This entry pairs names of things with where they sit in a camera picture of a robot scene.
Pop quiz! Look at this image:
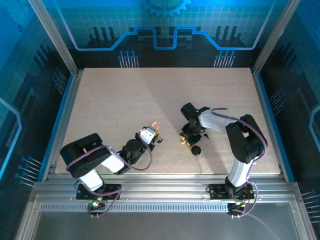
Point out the small lit controller board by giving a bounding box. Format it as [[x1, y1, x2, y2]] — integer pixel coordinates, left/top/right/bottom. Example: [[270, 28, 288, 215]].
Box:
[[87, 199, 106, 210], [228, 201, 251, 211]]

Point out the long purple base cable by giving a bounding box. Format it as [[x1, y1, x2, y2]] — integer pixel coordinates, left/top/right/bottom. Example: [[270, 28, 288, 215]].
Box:
[[228, 194, 282, 240]]

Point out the grey metal lower panel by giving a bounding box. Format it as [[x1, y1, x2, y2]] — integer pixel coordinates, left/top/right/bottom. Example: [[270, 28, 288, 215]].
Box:
[[18, 194, 311, 240]]

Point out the slotted grey cable duct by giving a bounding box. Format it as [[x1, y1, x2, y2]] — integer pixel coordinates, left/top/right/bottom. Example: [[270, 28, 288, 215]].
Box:
[[39, 202, 230, 213]]

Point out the aluminium frame post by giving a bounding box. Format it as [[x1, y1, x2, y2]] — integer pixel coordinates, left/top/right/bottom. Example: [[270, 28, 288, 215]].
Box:
[[251, 0, 302, 76], [27, 0, 80, 77]]

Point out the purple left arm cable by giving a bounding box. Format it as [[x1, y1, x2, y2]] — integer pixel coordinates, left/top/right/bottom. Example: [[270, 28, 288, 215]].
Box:
[[65, 136, 154, 198]]

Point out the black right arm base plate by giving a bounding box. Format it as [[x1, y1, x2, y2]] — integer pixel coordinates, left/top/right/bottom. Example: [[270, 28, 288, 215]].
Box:
[[208, 183, 256, 201]]

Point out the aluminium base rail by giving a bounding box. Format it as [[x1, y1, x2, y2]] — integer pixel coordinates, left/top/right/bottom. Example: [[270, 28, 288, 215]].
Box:
[[29, 174, 305, 201]]

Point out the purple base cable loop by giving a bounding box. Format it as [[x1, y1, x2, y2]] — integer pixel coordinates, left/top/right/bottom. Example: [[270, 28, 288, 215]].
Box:
[[86, 187, 123, 219]]

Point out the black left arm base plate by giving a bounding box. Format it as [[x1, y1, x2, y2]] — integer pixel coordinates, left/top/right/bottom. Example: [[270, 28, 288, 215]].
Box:
[[76, 183, 123, 201]]

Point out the aluminium table side rail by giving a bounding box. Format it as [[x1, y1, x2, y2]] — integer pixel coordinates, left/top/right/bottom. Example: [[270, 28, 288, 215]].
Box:
[[250, 67, 288, 181], [42, 69, 85, 182]]

